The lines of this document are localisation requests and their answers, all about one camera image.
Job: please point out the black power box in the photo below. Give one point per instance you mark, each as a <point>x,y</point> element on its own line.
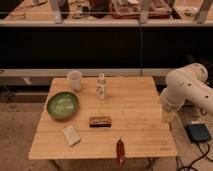
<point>198,133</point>

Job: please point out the red chili pepper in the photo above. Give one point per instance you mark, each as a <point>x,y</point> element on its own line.
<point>120,150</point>

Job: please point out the brown rectangular sponge block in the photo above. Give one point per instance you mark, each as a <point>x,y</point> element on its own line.
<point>99,121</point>

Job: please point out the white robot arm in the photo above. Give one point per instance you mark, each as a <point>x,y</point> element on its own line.
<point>186,83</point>

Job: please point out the white plastic cup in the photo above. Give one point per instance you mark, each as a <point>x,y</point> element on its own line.
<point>74,77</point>

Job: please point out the long metal shelf rack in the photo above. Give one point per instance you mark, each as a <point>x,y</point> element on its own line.
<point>48,38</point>

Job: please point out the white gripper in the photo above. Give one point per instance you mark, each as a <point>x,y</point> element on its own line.
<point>167,116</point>

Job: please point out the wooden folding table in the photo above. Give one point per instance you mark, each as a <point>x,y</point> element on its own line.
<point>136,118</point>

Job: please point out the green ceramic bowl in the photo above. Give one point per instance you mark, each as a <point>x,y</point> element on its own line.
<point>62,105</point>

